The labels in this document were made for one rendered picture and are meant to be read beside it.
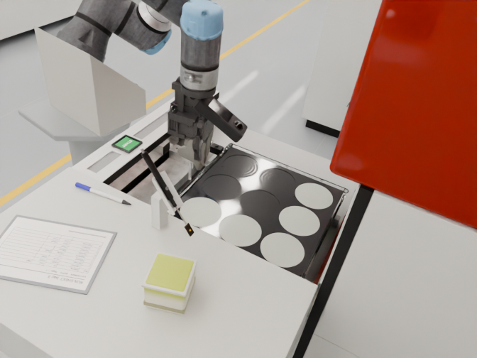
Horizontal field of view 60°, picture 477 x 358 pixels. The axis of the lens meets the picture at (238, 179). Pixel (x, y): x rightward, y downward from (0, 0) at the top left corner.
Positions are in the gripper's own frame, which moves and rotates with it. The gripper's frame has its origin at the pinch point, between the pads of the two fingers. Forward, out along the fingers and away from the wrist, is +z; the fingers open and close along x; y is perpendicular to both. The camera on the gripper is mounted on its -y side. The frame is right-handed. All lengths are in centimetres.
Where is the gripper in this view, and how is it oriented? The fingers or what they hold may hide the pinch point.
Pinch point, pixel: (202, 165)
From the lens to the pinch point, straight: 95.6
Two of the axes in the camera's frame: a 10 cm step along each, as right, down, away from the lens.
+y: -9.4, -2.8, 1.7
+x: -3.1, 5.8, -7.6
